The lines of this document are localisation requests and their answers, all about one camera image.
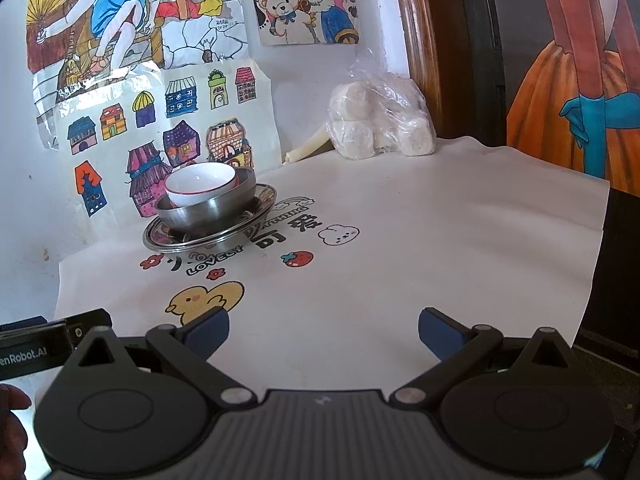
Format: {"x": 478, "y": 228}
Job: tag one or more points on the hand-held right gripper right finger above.
{"x": 440, "y": 332}

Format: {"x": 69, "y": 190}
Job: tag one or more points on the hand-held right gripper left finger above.
{"x": 207, "y": 332}

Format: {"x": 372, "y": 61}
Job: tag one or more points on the steel plate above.
{"x": 165, "y": 237}

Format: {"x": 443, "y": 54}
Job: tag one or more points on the large steel bowl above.
{"x": 210, "y": 217}

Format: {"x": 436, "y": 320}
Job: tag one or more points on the small white red-rimmed bowl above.
{"x": 200, "y": 180}

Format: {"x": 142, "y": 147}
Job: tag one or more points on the person's left hand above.
{"x": 12, "y": 397}

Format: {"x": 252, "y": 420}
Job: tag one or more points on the white printed table cover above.
{"x": 400, "y": 260}

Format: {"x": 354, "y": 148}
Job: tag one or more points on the white stick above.
{"x": 307, "y": 147}

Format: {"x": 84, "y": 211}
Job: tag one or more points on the colourful houses drawing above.
{"x": 200, "y": 105}

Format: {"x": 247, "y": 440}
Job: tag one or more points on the plastic bag of white buns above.
{"x": 380, "y": 110}

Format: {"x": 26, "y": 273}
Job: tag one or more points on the clear plastic sheet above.
{"x": 75, "y": 95}

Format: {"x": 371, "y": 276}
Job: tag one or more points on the orange dress painting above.
{"x": 575, "y": 60}

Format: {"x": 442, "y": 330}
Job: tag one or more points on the table scene drawing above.
{"x": 205, "y": 25}

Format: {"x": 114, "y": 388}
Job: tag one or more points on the figure with fan poster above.
{"x": 95, "y": 15}

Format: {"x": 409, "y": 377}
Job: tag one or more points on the child and teddy bear poster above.
{"x": 300, "y": 5}

